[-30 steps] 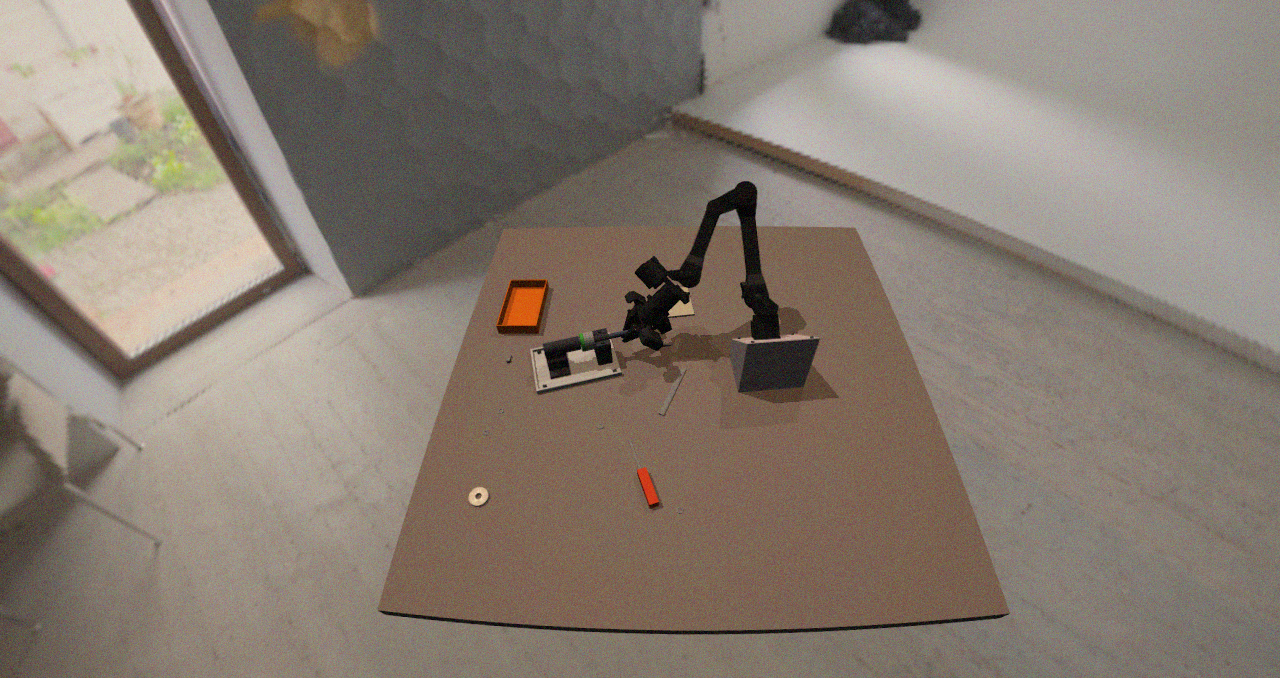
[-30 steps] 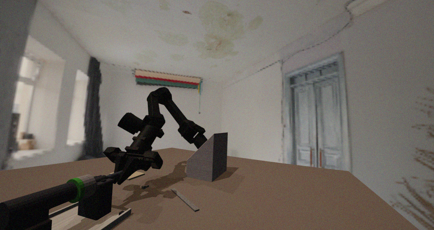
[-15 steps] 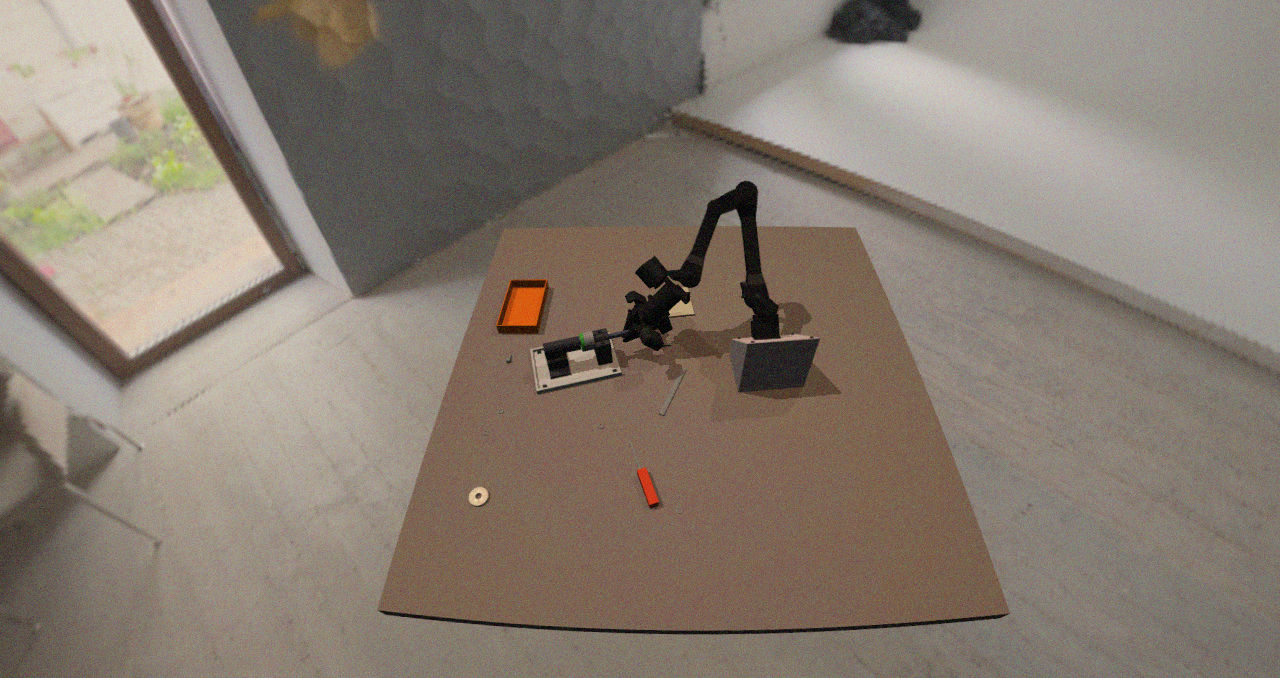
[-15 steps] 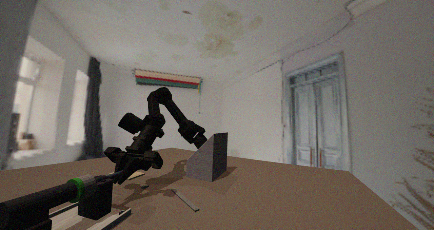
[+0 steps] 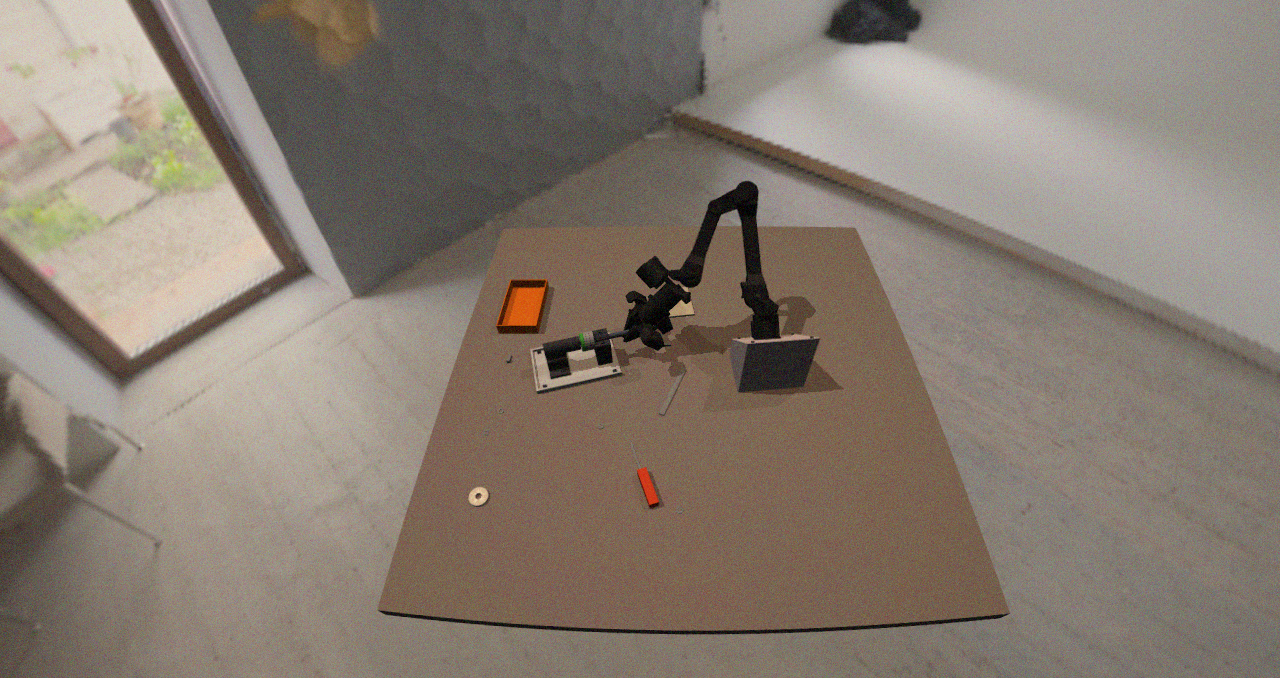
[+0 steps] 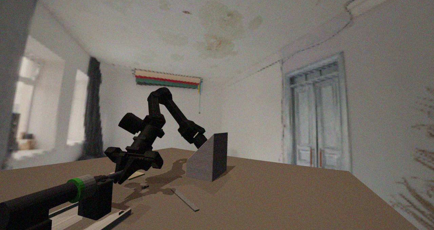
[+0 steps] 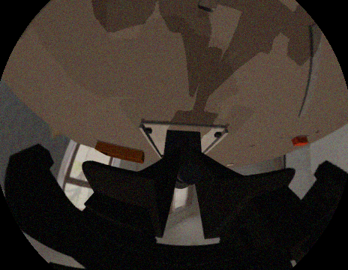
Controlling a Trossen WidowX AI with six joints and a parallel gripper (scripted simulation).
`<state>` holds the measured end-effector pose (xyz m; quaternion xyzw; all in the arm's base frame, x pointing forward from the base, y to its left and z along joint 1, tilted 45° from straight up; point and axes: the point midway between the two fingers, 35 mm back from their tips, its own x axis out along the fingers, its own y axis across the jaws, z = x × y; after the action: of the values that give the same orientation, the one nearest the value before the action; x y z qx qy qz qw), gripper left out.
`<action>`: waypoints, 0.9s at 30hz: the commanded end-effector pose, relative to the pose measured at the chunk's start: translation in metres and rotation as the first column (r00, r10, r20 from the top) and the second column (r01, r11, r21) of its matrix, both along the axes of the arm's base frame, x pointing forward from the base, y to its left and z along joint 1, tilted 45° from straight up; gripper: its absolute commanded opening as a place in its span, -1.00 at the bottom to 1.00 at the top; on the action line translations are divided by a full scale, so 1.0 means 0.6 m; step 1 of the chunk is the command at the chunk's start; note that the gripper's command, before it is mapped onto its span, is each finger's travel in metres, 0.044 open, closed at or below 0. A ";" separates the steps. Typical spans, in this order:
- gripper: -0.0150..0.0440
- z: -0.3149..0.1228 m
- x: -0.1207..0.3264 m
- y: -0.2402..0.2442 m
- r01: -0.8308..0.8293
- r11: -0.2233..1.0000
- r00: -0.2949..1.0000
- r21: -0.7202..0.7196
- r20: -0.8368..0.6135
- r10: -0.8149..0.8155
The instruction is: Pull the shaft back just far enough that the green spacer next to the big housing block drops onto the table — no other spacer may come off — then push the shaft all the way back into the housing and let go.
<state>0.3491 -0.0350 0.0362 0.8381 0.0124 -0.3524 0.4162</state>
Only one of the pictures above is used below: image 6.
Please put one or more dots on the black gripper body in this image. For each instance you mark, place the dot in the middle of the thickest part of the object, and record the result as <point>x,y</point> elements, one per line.
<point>139,148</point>

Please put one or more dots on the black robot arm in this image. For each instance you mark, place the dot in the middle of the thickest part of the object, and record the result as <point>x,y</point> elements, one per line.
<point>152,124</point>

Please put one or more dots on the grey flat bar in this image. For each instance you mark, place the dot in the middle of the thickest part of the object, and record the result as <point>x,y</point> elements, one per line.
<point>185,200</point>

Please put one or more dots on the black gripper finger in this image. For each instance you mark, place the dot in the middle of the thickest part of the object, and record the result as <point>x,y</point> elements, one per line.
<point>120,165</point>
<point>133,164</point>

